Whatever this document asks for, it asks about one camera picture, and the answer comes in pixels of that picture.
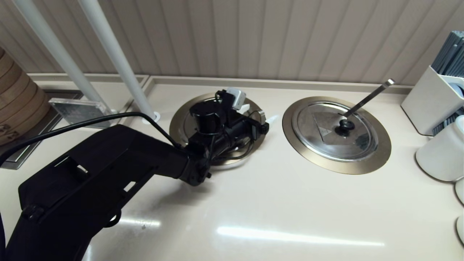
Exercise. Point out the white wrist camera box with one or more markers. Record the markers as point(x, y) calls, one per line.
point(236, 97)

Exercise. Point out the white ceramic bowl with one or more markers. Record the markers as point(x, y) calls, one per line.
point(461, 228)
point(460, 190)

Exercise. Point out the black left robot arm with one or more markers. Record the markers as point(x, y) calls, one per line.
point(101, 174)

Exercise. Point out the grey chopsticks bundle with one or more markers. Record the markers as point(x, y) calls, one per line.
point(451, 54)

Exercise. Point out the white blue-rimmed dish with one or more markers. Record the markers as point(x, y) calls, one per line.
point(456, 90)

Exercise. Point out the bamboo steamer stack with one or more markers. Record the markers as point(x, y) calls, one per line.
point(18, 98)

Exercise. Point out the white utensil holder box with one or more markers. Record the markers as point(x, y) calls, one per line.
point(426, 101)

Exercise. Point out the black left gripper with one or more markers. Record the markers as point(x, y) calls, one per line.
point(235, 128)

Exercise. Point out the clear acrylic sign block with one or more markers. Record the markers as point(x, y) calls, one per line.
point(72, 108)

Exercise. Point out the white ceramic jar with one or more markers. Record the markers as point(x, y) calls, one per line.
point(440, 152)

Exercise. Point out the dark steel steamer tray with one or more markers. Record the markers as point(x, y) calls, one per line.
point(21, 152)

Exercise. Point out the white slanted pole with flange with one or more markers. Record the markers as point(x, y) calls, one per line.
point(116, 54)

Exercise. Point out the steel hinged lid black knob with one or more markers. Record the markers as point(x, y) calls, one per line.
point(187, 127)
point(357, 145)

